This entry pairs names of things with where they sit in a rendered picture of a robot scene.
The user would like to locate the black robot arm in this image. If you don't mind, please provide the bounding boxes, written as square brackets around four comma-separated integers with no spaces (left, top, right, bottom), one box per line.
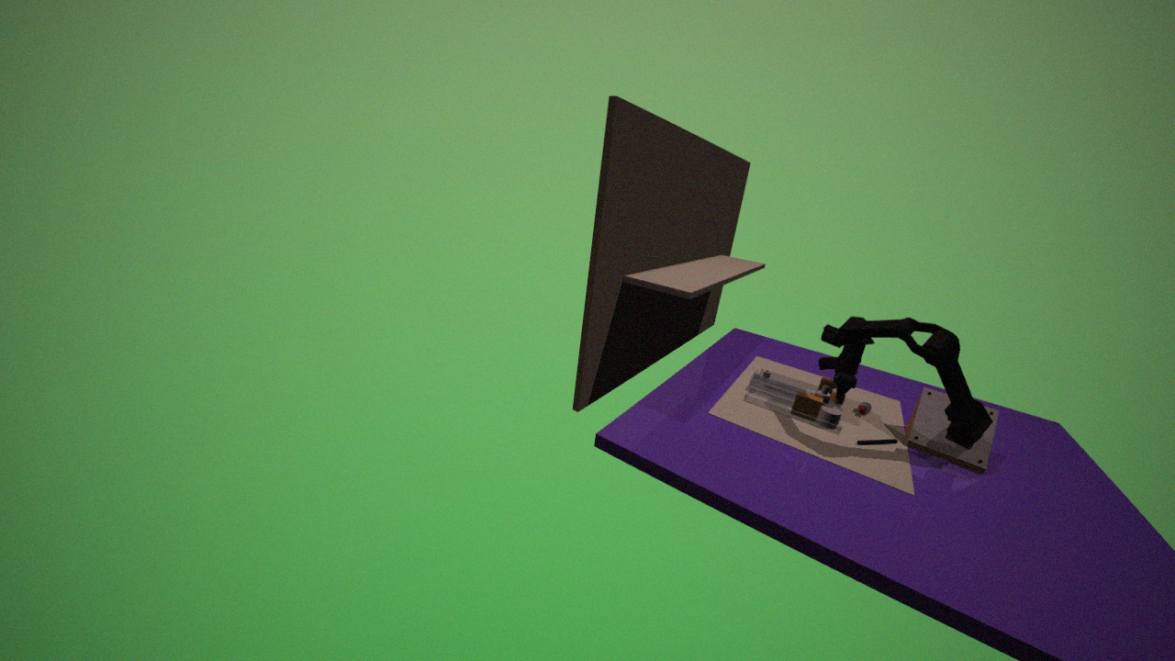
[821,316,993,450]

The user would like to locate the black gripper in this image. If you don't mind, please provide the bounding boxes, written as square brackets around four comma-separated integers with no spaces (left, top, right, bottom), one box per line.
[834,351,862,399]

